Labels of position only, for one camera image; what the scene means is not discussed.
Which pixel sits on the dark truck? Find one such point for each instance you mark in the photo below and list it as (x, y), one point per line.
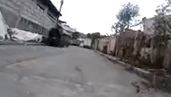
(59, 35)

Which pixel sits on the thin pole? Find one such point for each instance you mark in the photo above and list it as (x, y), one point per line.
(60, 8)

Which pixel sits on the rubble strewn roadside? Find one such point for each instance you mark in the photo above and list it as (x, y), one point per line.
(156, 79)

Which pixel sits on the grey concrete road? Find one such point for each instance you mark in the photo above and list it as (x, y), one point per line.
(68, 78)

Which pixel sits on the slender leafy tree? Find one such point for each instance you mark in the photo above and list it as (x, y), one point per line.
(126, 17)

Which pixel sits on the weathered concrete wall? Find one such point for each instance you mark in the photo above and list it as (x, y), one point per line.
(161, 47)

